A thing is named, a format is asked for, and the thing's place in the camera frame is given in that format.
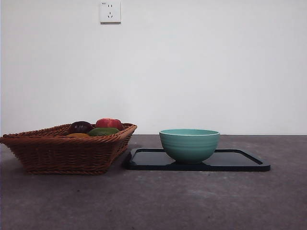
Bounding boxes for green avocado-like fruit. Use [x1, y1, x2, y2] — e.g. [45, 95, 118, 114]
[87, 127, 120, 137]

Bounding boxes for brown wicker basket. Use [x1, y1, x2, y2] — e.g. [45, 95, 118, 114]
[0, 122, 138, 175]

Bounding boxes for red apple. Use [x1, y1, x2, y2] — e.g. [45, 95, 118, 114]
[95, 117, 123, 130]

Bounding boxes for dark purple round fruit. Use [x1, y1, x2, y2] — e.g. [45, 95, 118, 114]
[69, 121, 94, 135]

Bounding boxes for black rectangular tray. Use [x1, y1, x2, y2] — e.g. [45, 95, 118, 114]
[123, 148, 271, 172]

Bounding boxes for teal ribbed bowl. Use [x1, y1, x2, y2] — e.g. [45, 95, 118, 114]
[159, 128, 221, 165]

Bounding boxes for white wall socket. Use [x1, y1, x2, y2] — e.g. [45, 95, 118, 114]
[100, 0, 121, 24]

